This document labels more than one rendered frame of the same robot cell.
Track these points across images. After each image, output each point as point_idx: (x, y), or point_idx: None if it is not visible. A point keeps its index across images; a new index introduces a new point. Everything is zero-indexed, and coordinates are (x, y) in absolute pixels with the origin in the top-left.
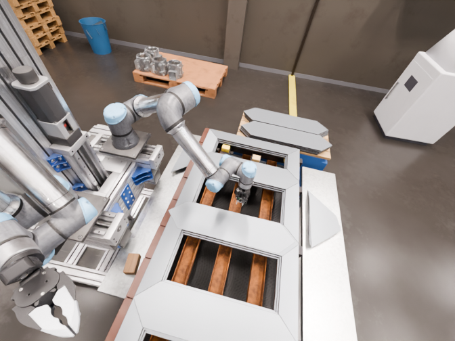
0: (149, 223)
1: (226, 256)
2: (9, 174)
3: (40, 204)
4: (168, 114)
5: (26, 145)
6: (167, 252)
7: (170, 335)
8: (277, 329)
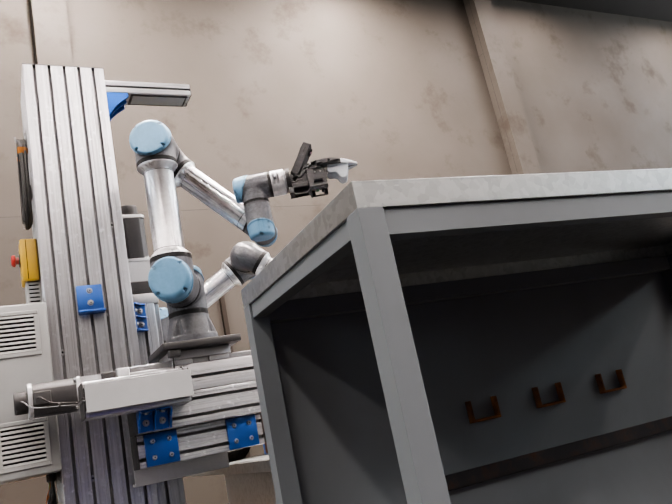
0: (266, 457)
1: None
2: (217, 189)
3: (243, 208)
4: (254, 245)
5: (124, 271)
6: None
7: None
8: None
